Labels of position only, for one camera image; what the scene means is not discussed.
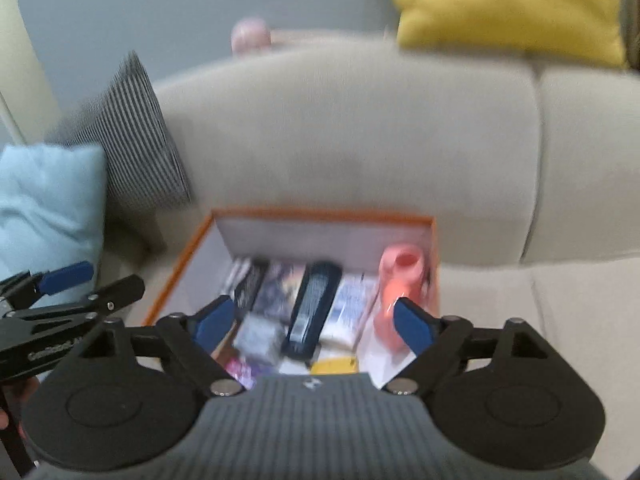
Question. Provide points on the printed packet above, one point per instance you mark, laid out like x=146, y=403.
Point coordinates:
x=277, y=290

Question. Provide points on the beige sofa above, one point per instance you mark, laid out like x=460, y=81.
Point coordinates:
x=375, y=135

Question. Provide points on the white hand cream tube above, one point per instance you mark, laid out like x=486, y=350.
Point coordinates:
x=347, y=310

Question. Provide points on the plaid case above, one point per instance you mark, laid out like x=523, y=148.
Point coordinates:
x=245, y=280

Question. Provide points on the orange cardboard box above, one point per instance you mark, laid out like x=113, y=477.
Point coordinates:
x=325, y=240

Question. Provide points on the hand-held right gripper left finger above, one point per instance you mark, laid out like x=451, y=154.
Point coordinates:
x=215, y=322

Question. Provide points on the yellow tape measure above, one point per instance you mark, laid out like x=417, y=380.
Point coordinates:
x=332, y=366

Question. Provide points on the pink ball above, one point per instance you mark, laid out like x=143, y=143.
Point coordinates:
x=250, y=35

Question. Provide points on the light blue pillow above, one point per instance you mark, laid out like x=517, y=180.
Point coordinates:
x=50, y=210

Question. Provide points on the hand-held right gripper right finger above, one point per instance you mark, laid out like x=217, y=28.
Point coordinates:
x=412, y=325

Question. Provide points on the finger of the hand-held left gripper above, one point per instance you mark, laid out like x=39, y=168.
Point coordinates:
x=65, y=277
x=122, y=292

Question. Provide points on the yellow pillow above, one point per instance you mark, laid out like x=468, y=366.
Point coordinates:
x=500, y=5

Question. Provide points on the pink capped bottle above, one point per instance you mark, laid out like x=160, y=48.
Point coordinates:
x=395, y=280

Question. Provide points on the clear plastic box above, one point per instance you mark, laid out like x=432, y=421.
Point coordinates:
x=257, y=335

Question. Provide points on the houndstooth pillow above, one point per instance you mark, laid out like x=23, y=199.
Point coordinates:
x=130, y=140

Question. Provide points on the person's left hand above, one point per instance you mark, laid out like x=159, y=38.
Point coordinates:
x=25, y=395

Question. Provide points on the red blue tin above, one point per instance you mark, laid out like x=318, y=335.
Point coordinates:
x=245, y=372

